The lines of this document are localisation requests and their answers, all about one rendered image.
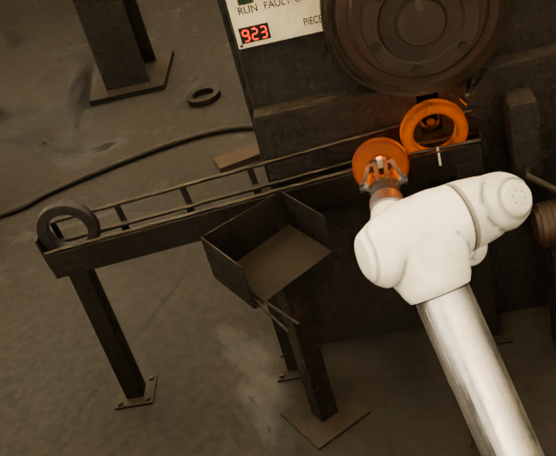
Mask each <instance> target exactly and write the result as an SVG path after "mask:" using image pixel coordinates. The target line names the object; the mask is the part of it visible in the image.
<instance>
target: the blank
mask: <svg viewBox="0 0 556 456"><path fill-rule="evenodd" d="M375 157H387V158H388V159H391V158H392V159H394V161H395V162H396V164H397V165H398V167H399V169H400V170H401V171H402V173H404V174H406V175H408V171H409V161H408V157H407V152H406V150H405V149H404V148H403V147H402V146H401V145H400V144H399V143H398V142H397V141H395V140H393V139H391V138H372V139H369V140H367V141H365V142H364V143H363V144H361V145H360V146H359V147H358V149H357V150H356V152H355V154H354V156H353V159H352V172H353V175H354V177H355V179H356V181H357V182H358V184H359V183H360V182H361V181H362V178H363V175H364V172H365V168H366V164H369V163H370V162H371V160H372V159H373V158H375ZM389 176H391V177H393V178H395V179H397V177H396V176H395V174H394V173H393V171H392V170H391V168H390V169H389ZM374 180H375V174H374V173H373V172H372V173H371V177H370V181H369V185H370V184H371V183H372V182H373V181H374ZM397 180H398V179H397Z"/></svg>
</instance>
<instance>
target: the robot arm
mask: <svg viewBox="0 0 556 456"><path fill-rule="evenodd" d="M382 167H383V168H384V175H385V176H383V177H379V168H382ZM389 167H390V168H391V170H392V171H393V173H394V174H395V176H396V177H397V179H398V180H397V179H395V178H393V177H391V176H389V171H388V168H389ZM373 170H374V174H375V180H374V181H373V182H372V183H371V184H370V185H369V181H370V177H371V173H372V171H373ZM402 184H405V185H406V184H408V181H407V175H406V174H404V173H402V171H401V170H400V169H399V167H398V165H397V164H396V162H395V161H394V159H392V158H391V159H390V160H387V158H386V157H375V158H373V159H372V164H366V168H365V172H364V175H363V178H362V181H361V182H360V183H359V189H360V192H361V193H364V192H365V191H368V192H369V194H370V196H371V198H370V200H369V208H370V216H371V217H370V220H369V221H368V223H367V224H366V225H365V226H364V227H363V228H362V229H361V230H360V231H359V233H358V234H357V236H356V238H355V242H354V248H355V253H356V258H357V261H358V264H359V267H360V269H361V271H362V272H363V274H364V275H365V276H366V278H367V279H369V280H370V281H371V282H372V283H374V284H376V285H378V286H380V287H383V288H391V287H393V288H394V289H395V290H396V291H397V292H398V293H399V294H400V295H401V297H402V298H403V299H404V300H405V301H406V302H408V303H409V304H410V305H414V304H416V306H417V311H418V314H419V316H420V317H421V320H422V322H423V324H424V327H425V329H426V331H427V334H428V336H429V339H430V341H431V343H432V345H433V348H434V349H435V351H436V355H437V357H438V360H439V362H440V364H441V366H442V368H443V370H444V373H445V375H446V379H447V381H448V383H449V385H450V387H452V390H453V392H454V394H455V398H456V400H457V402H458V404H459V406H460V409H461V411H462V413H463V416H464V418H465V421H466V423H467V425H468V428H469V430H470V432H471V434H472V436H473V438H474V440H475V444H476V446H477V449H478V451H479V452H480V455H481V456H544V453H543V451H542V447H541V445H540V444H539V442H538V439H537V437H536V435H535V433H534V430H533V428H532V425H531V423H530V421H529V419H528V416H527V414H526V412H525V410H524V408H523V406H522V402H521V400H520V398H519V396H518V394H517V392H516V390H515V387H514V385H513V382H512V379H511V377H510V376H509V373H508V371H507V369H506V367H505V364H504V362H503V359H502V357H501V355H500V353H499V350H498V348H497V346H496V344H495V342H494V339H493V336H492V334H491V332H490V330H489V327H488V326H487V324H486V321H485V319H484V316H483V313H482V311H481V310H480V308H479V305H478V303H477V301H476V298H475V295H474V293H473V291H472V289H471V287H470V284H469V282H468V281H470V280H471V274H472V271H471V266H475V265H477V264H478V263H480V262H481V261H482V260H483V259H484V257H485V255H486V253H487V248H488V245H487V243H489V242H492V241H493V240H495V239H497V238H498V237H500V236H502V235H503V234H504V232H507V231H511V230H513V229H515V228H517V227H519V226H520V225H521V224H522V223H523V222H524V221H525V220H526V218H527V217H528V215H529V214H530V212H531V209H532V193H531V191H530V189H529V187H528V186H527V185H526V184H525V182H524V181H523V180H522V179H521V178H520V177H518V176H515V175H512V174H509V173H505V172H493V173H489V174H485V175H482V176H474V177H469V178H465V179H461V180H457V181H454V182H450V183H447V184H444V185H441V186H438V187H434V188H429V189H426V190H423V191H421V192H418V193H416V194H414V195H411V196H408V197H406V198H404V199H403V195H402V194H401V193H400V191H399V188H400V185H402Z"/></svg>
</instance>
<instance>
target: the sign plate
mask: <svg viewBox="0 0 556 456"><path fill-rule="evenodd" d="M225 1H226V4H227V8H228V11H229V14H230V18H231V21H232V25H233V27H234V31H235V37H236V40H237V43H238V47H239V50H241V49H244V48H249V47H253V46H257V45H261V44H266V43H273V42H277V41H281V40H285V39H289V38H293V37H297V36H302V35H305V34H310V33H317V32H321V31H323V30H322V25H321V9H320V0H253V2H251V3H247V4H243V5H240V4H239V3H238V0H225ZM263 25H264V26H266V30H267V31H265V29H264V27H261V28H260V26H263ZM251 28H255V29H257V31H258V33H257V34H254V35H253V33H256V30H255V29H253V30H252V29H251ZM243 30H246V31H245V32H243ZM247 31H248V32H249V34H248V33H247ZM263 31H265V33H262V32H263ZM242 32H243V34H244V35H248V36H249V35H250V39H251V40H249V37H248V36H246V37H243V36H242ZM266 32H267V33H268V36H267V35H266ZM252 35H253V37H254V39H256V38H258V40H254V39H253V38H252ZM265 36H267V37H266V38H263V37H265ZM248 40H249V41H250V42H245V41H248Z"/></svg>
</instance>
